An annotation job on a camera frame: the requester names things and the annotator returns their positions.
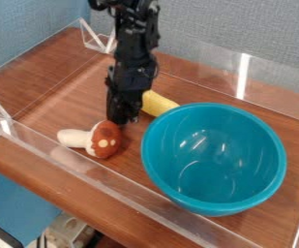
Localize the blue plastic bowl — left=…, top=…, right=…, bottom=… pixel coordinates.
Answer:
left=142, top=103, right=288, bottom=217

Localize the brown white toy mushroom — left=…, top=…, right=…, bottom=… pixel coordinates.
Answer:
left=58, top=120, right=122, bottom=159

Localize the clear acrylic barrier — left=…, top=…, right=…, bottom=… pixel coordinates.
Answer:
left=0, top=20, right=299, bottom=248

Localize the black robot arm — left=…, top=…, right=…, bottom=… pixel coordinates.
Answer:
left=89, top=0, right=161, bottom=125

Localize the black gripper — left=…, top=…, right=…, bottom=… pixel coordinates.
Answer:
left=106, top=59, right=158, bottom=125

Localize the yellow toy banana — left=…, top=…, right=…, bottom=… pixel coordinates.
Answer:
left=142, top=90, right=180, bottom=116

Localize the grey metal bracket below table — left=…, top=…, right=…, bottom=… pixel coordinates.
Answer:
left=36, top=212, right=96, bottom=248

